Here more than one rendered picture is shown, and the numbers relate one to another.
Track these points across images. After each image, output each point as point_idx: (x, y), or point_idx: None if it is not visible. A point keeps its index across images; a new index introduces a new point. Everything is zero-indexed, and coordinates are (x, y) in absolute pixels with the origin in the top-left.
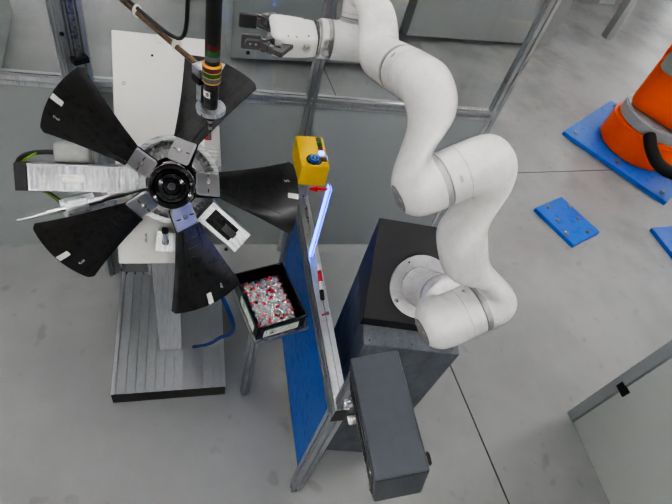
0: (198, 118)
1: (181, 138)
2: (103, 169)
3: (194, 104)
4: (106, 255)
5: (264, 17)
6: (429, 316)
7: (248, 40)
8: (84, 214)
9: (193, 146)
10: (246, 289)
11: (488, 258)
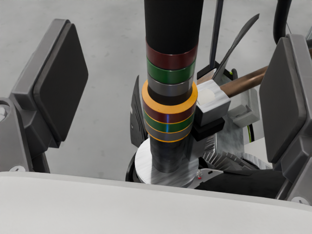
0: (236, 188)
1: (217, 175)
2: None
3: (269, 182)
4: (138, 145)
5: (308, 170)
6: None
7: (32, 54)
8: (139, 102)
9: (193, 188)
10: None
11: None
